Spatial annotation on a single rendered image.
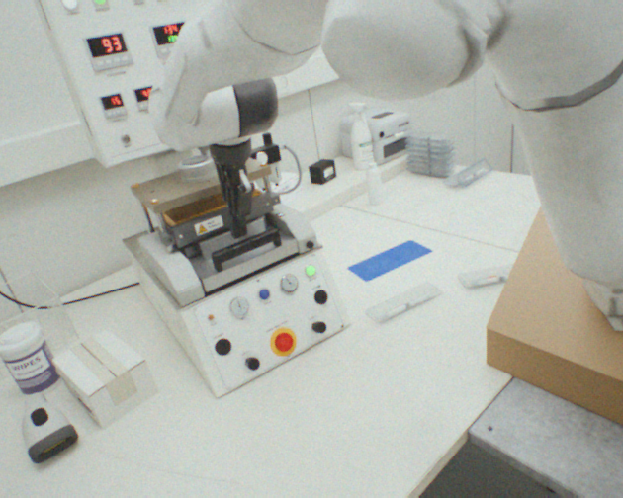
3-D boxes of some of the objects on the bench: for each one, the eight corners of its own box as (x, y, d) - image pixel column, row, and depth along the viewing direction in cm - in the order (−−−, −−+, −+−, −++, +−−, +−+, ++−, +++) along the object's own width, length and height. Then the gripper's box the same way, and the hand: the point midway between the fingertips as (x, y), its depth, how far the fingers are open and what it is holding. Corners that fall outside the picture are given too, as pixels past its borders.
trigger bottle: (349, 168, 194) (341, 105, 182) (364, 162, 198) (357, 99, 186) (364, 172, 187) (357, 106, 176) (379, 165, 191) (373, 101, 180)
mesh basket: (-58, 362, 125) (-86, 320, 119) (51, 309, 139) (32, 271, 133) (-41, 402, 109) (-71, 357, 103) (79, 338, 124) (59, 295, 118)
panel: (225, 393, 98) (189, 307, 96) (345, 327, 111) (314, 251, 109) (228, 395, 96) (191, 308, 94) (349, 327, 109) (318, 250, 107)
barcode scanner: (12, 420, 102) (-6, 390, 98) (52, 396, 106) (37, 368, 102) (41, 475, 88) (21, 445, 84) (85, 446, 92) (68, 415, 88)
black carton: (311, 183, 185) (308, 166, 182) (324, 175, 191) (322, 158, 188) (322, 185, 182) (319, 167, 179) (336, 176, 187) (334, 159, 184)
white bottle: (378, 206, 168) (374, 166, 161) (366, 205, 171) (361, 165, 164) (386, 201, 171) (382, 161, 164) (374, 199, 174) (370, 160, 167)
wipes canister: (17, 387, 111) (-14, 335, 104) (57, 366, 115) (31, 314, 108) (28, 406, 105) (-5, 351, 98) (70, 382, 109) (43, 328, 102)
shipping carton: (67, 389, 107) (50, 358, 103) (124, 357, 114) (110, 326, 110) (99, 433, 94) (81, 398, 90) (160, 393, 101) (146, 360, 97)
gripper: (193, 124, 88) (209, 223, 104) (226, 160, 80) (237, 261, 97) (231, 114, 91) (240, 211, 107) (266, 147, 83) (270, 247, 100)
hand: (237, 222), depth 100 cm, fingers closed
